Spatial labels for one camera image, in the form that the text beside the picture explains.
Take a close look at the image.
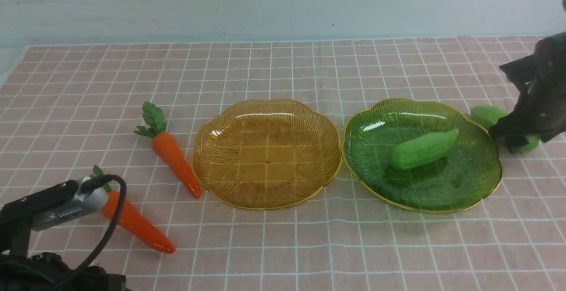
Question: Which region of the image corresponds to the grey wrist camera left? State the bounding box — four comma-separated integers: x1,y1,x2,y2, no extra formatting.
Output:
31,176,108,231

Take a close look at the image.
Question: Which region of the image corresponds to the green transparent plastic plate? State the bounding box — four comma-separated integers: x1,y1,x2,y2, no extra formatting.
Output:
342,98,503,213

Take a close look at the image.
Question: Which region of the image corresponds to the amber transparent plastic plate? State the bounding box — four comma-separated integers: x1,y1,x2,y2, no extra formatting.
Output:
191,99,342,211

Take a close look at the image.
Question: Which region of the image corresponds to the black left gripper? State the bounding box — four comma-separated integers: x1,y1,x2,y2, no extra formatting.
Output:
1,180,127,291

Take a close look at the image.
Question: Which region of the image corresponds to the orange toy carrot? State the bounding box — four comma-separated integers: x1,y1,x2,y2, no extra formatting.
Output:
134,101,201,199
101,184,176,253

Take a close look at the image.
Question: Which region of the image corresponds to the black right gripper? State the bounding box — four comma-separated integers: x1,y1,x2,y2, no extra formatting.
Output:
489,31,566,154

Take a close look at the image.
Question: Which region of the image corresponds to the green toy cucumber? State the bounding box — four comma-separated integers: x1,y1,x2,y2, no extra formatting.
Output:
390,128,459,171
470,105,539,153

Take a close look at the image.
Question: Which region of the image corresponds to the black camera cable left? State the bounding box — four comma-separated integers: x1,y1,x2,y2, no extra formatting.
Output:
49,174,127,291

